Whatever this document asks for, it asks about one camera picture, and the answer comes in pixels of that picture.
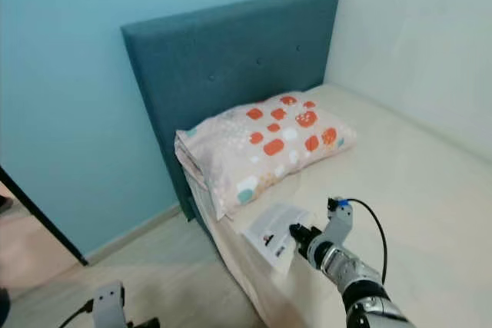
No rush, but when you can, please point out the white book with blue letters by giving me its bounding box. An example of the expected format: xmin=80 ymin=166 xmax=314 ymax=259
xmin=244 ymin=203 xmax=316 ymax=270

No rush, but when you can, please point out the pink pillow with orange spots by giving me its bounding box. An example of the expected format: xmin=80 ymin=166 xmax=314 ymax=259
xmin=174 ymin=91 xmax=358 ymax=221

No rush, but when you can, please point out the cream sheeted bed mattress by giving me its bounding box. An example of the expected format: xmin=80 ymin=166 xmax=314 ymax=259
xmin=184 ymin=82 xmax=492 ymax=328

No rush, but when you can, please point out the teal upholstered headboard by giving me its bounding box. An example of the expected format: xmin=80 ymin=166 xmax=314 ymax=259
xmin=121 ymin=0 xmax=341 ymax=221

